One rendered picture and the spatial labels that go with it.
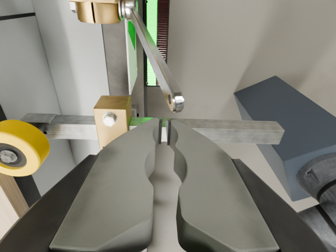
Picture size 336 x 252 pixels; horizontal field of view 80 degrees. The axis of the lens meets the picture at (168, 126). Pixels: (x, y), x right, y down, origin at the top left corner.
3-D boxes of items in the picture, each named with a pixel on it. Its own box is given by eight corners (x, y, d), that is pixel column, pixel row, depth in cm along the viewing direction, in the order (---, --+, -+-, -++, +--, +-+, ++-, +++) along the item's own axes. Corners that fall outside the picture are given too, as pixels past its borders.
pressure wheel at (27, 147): (36, 87, 34) (-16, 123, 24) (78, 115, 37) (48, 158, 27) (15, 117, 37) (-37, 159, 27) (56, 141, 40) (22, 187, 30)
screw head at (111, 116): (116, 112, 30) (115, 116, 29) (118, 123, 31) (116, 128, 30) (102, 111, 30) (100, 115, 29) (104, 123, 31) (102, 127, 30)
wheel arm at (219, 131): (274, 117, 37) (286, 130, 33) (269, 133, 39) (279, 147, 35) (30, 110, 35) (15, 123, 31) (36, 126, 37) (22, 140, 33)
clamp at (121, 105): (134, 95, 34) (130, 109, 30) (137, 156, 41) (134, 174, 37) (97, 94, 34) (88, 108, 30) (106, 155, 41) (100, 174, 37)
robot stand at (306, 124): (275, 75, 116) (363, 135, 65) (282, 109, 128) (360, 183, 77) (233, 92, 121) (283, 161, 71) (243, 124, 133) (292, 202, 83)
